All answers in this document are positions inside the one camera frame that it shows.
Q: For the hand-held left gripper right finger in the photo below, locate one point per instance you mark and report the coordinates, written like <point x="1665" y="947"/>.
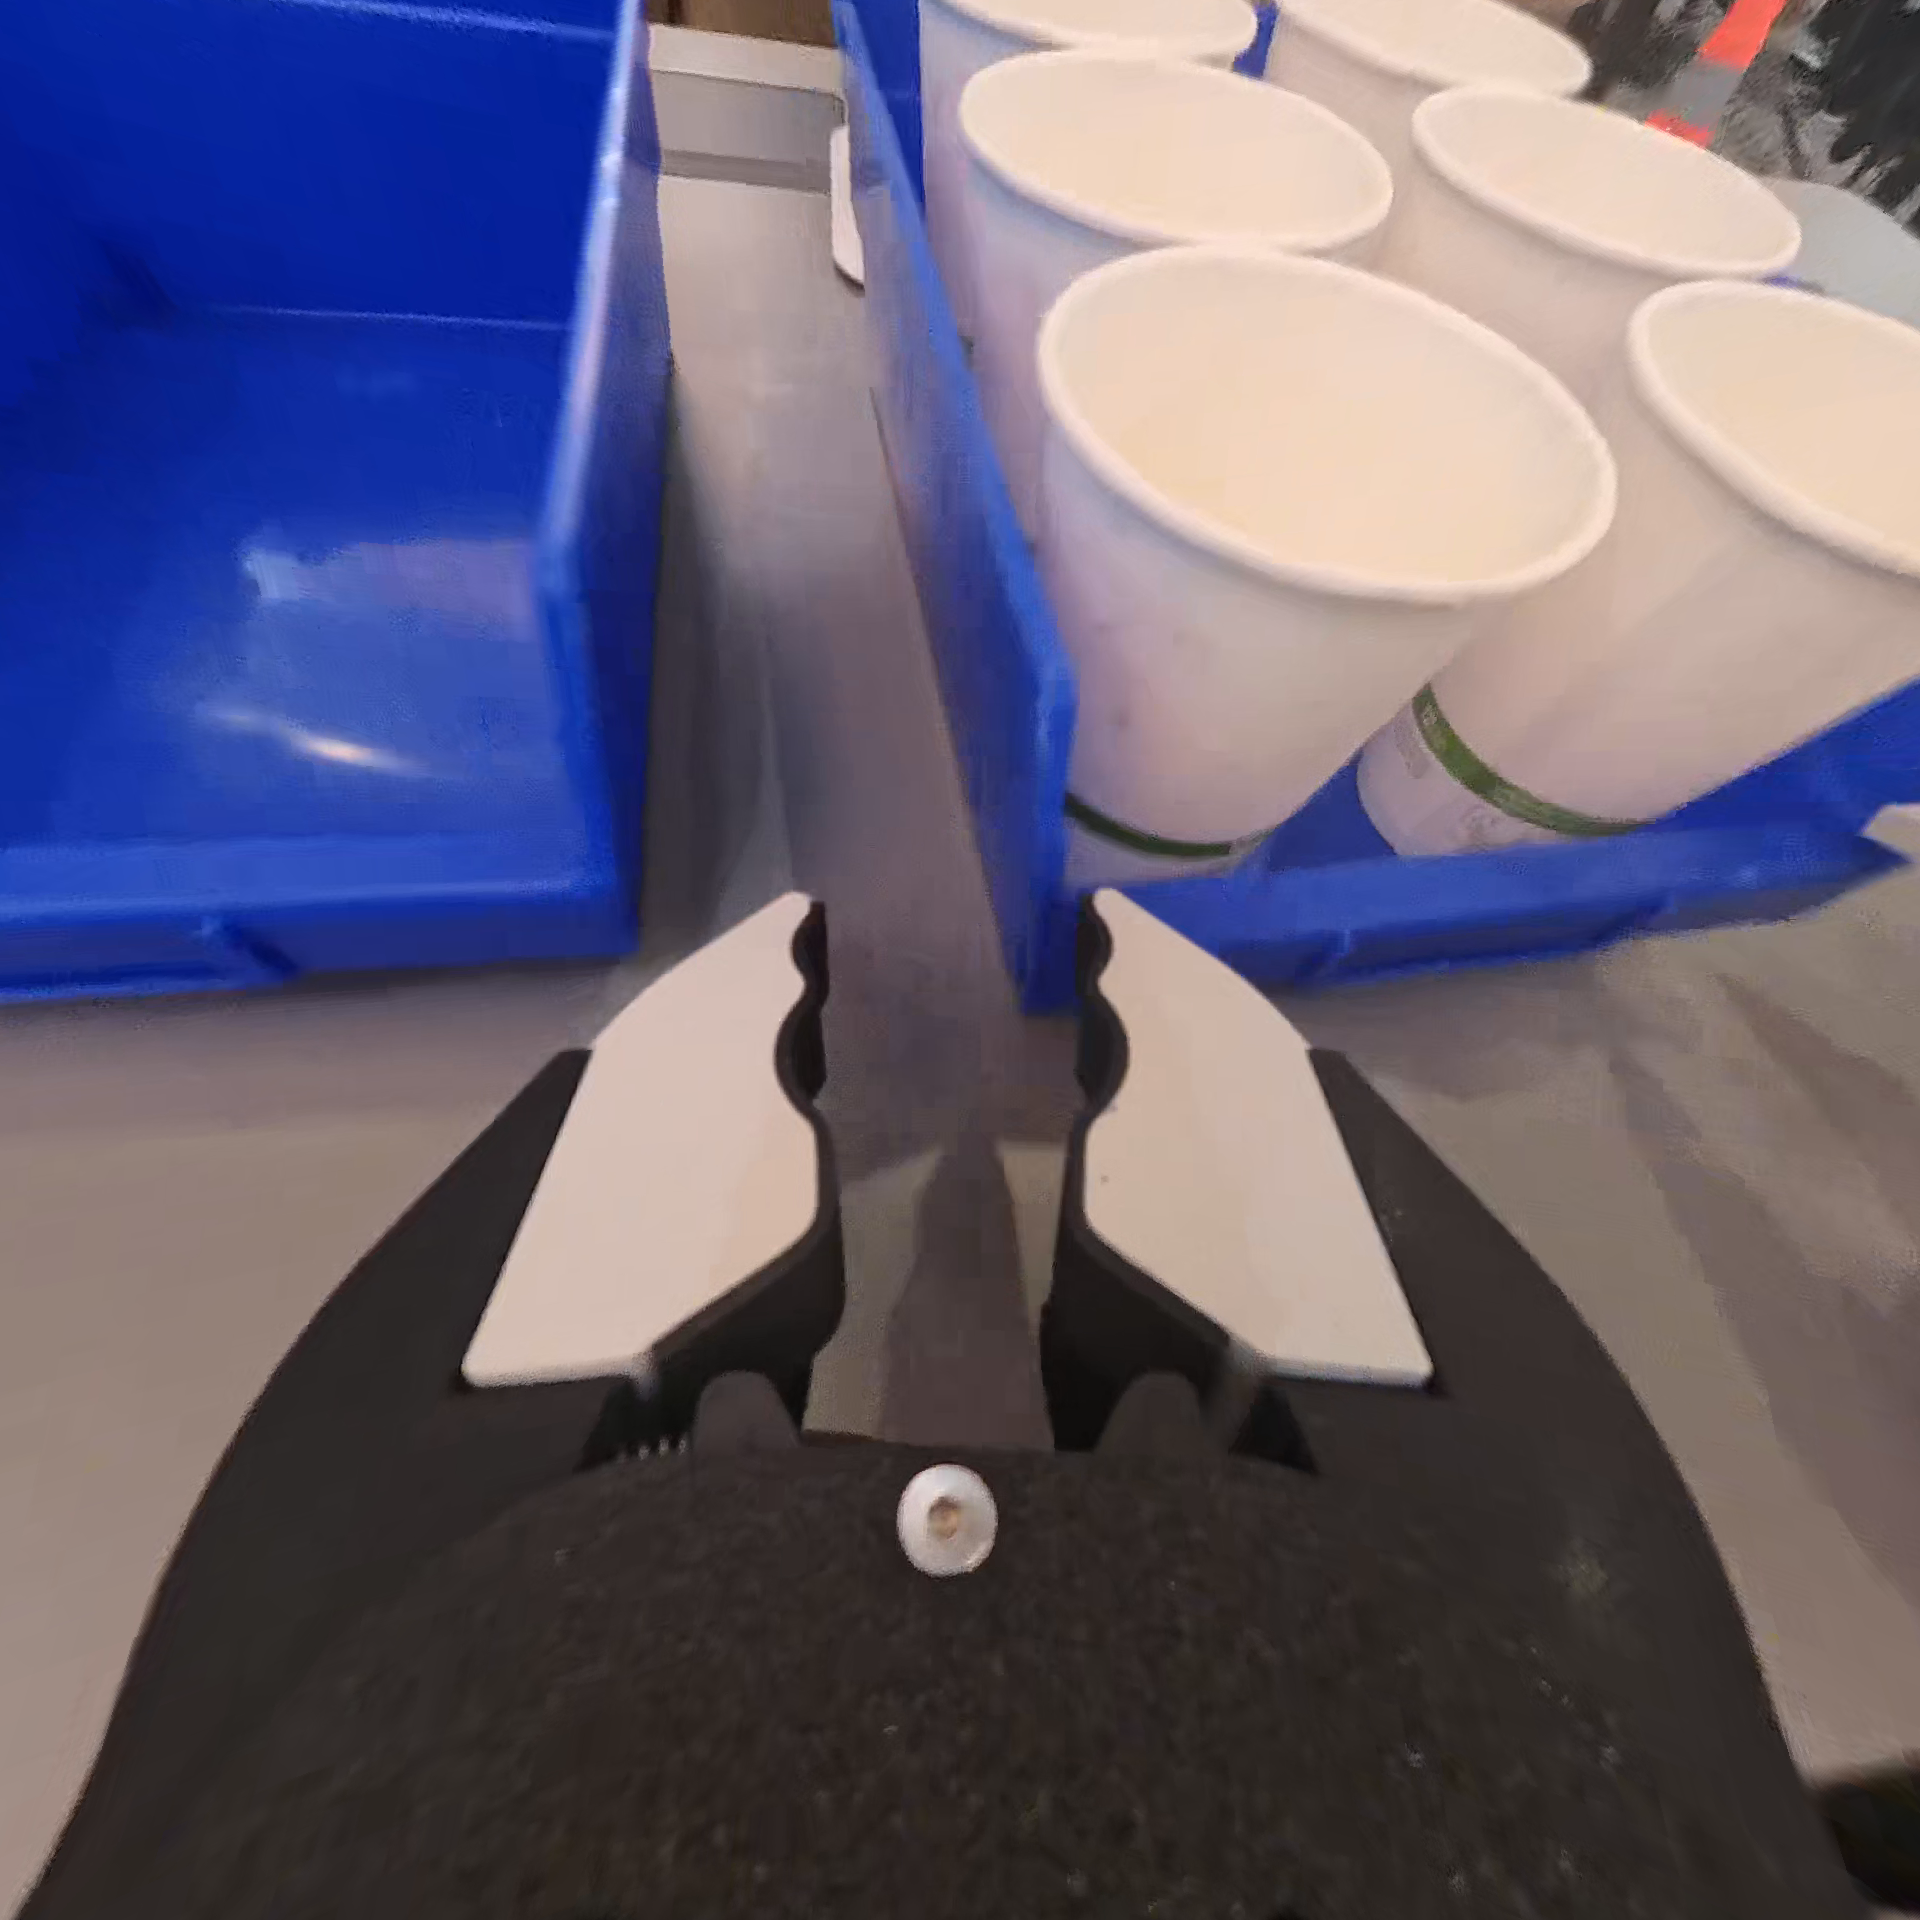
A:
<point x="1244" y="1200"/>

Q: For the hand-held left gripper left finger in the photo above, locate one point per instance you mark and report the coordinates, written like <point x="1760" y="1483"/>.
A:
<point x="661" y="1185"/>

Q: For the blue plastic bin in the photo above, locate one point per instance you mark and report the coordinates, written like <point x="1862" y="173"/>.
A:
<point x="1500" y="914"/>
<point x="300" y="674"/>

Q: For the orange traffic cone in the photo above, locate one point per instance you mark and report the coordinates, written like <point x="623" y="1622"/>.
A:
<point x="1746" y="30"/>

